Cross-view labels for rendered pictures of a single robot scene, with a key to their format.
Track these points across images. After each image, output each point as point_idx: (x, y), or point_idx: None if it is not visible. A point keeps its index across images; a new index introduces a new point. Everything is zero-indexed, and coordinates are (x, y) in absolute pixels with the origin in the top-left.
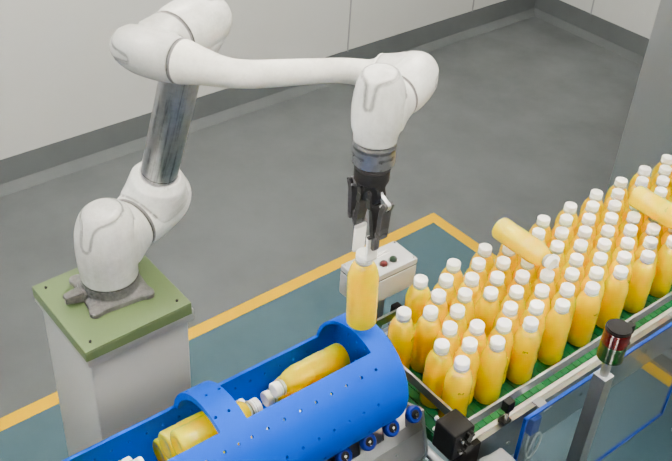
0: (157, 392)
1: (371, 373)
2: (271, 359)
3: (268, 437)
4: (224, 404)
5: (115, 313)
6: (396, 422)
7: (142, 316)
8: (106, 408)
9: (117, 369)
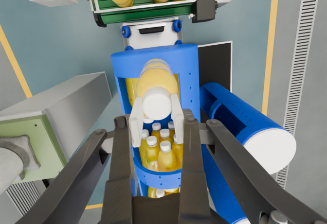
0: (75, 112)
1: (190, 78)
2: (124, 112)
3: None
4: (173, 180)
5: (38, 157)
6: (179, 42)
7: (45, 146)
8: (81, 137)
9: (69, 143)
